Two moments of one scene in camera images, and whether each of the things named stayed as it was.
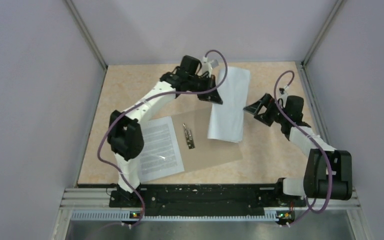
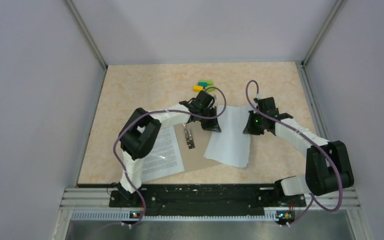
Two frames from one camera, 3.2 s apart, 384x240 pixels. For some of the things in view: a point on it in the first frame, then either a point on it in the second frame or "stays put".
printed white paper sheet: x=161 y=155 stays put
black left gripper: x=214 y=97 → x=212 y=125
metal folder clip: x=189 y=138 stays put
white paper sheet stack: x=226 y=119 → x=231 y=146
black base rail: x=210 y=197 stays put
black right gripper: x=255 y=108 → x=249 y=129
